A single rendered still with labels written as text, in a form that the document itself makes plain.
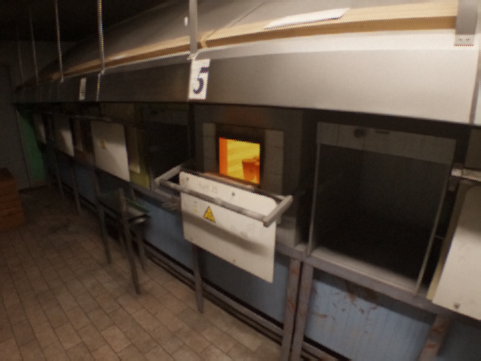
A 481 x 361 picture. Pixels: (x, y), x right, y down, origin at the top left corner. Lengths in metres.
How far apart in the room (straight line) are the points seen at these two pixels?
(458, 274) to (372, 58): 0.66
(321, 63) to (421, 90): 0.25
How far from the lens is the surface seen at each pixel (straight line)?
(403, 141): 0.99
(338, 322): 1.51
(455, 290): 1.03
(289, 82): 0.81
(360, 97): 0.72
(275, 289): 1.62
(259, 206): 1.17
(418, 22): 0.77
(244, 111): 1.30
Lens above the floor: 1.55
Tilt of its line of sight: 18 degrees down
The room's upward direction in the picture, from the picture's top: straight up
